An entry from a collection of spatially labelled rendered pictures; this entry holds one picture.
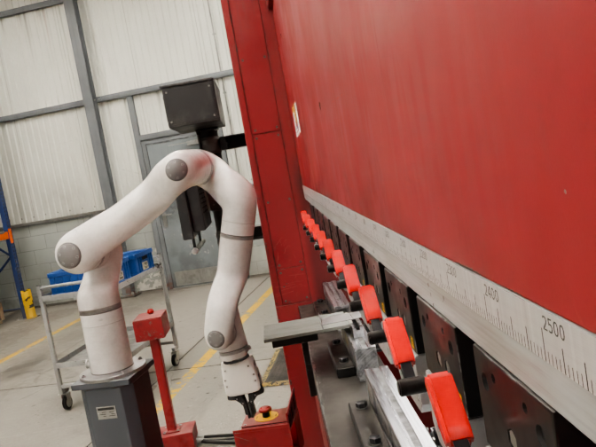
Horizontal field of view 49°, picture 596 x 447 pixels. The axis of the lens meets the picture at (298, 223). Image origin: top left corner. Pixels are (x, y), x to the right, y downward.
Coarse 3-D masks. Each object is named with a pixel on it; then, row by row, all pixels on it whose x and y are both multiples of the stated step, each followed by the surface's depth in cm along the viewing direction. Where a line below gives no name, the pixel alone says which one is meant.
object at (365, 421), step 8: (368, 400) 160; (352, 408) 157; (368, 408) 155; (352, 416) 153; (360, 416) 151; (368, 416) 150; (376, 416) 150; (360, 424) 147; (368, 424) 146; (376, 424) 145; (360, 432) 143; (368, 432) 142; (376, 432) 141; (360, 440) 140; (368, 440) 138; (384, 440) 137
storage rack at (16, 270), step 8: (0, 184) 898; (0, 192) 895; (0, 200) 895; (0, 208) 897; (8, 216) 904; (8, 224) 901; (0, 232) 884; (8, 232) 899; (0, 240) 882; (8, 240) 901; (0, 248) 907; (8, 248) 902; (16, 256) 908; (16, 264) 906; (0, 272) 916; (16, 272) 905; (16, 280) 906; (16, 288) 908; (24, 312) 910; (16, 320) 908
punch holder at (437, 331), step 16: (432, 320) 66; (448, 320) 61; (432, 336) 68; (448, 336) 61; (464, 336) 58; (432, 352) 69; (448, 352) 62; (464, 352) 58; (432, 368) 71; (448, 368) 64; (464, 368) 58; (464, 384) 59; (464, 400) 59; (480, 400) 59; (480, 416) 59; (480, 432) 59
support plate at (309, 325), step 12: (336, 312) 214; (276, 324) 213; (288, 324) 210; (300, 324) 207; (312, 324) 204; (336, 324) 199; (348, 324) 197; (264, 336) 200; (276, 336) 197; (288, 336) 196; (300, 336) 196
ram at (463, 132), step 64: (320, 0) 111; (384, 0) 63; (448, 0) 44; (512, 0) 34; (576, 0) 27; (320, 64) 129; (384, 64) 68; (448, 64) 47; (512, 64) 35; (576, 64) 28; (320, 128) 153; (384, 128) 75; (448, 128) 49; (512, 128) 37; (576, 128) 29; (320, 192) 189; (384, 192) 82; (448, 192) 53; (512, 192) 39; (576, 192) 30; (384, 256) 92; (448, 256) 56; (512, 256) 41; (576, 256) 32; (576, 320) 33; (576, 384) 34
